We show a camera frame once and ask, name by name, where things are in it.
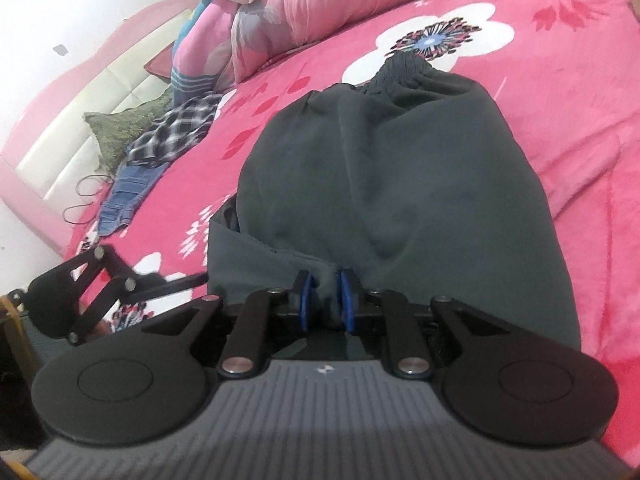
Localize teal striped quilt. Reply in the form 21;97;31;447
170;0;236;106

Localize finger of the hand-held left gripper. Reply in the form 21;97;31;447
67;245;210;347

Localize dark grey pants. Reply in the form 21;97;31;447
206;54;583;356

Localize pink floral blanket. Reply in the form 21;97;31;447
65;0;640;441

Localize black white plaid shirt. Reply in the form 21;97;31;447
124;92;223;167

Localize yellow strap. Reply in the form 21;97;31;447
0;294;31;376

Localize green floral pillow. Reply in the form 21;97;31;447
84;87;173;171

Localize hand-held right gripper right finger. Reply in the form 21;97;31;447
339;269;511;380

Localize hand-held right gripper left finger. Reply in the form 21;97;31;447
142;270;317;378

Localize pink pillow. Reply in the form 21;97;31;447
144;42;178;81

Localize blue jeans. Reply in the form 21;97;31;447
96;162;168;237

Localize pink and white headboard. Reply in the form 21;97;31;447
0;0;196;256

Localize black cable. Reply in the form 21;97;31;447
61;172;118;227

